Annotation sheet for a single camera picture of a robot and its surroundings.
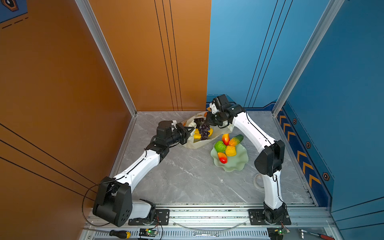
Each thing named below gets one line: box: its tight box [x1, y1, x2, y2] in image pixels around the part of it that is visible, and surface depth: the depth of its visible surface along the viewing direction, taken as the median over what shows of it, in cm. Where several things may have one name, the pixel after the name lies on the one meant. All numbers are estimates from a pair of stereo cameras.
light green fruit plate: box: [210, 142, 249, 172], surface depth 93 cm
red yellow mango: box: [221, 133, 231, 146], surface depth 95 cm
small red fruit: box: [218, 152, 228, 164], surface depth 92 cm
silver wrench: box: [192, 231, 220, 238], surface depth 71 cm
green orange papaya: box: [229, 134, 244, 147], surface depth 93 cm
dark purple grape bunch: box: [198, 123, 210, 141], surface depth 89 cm
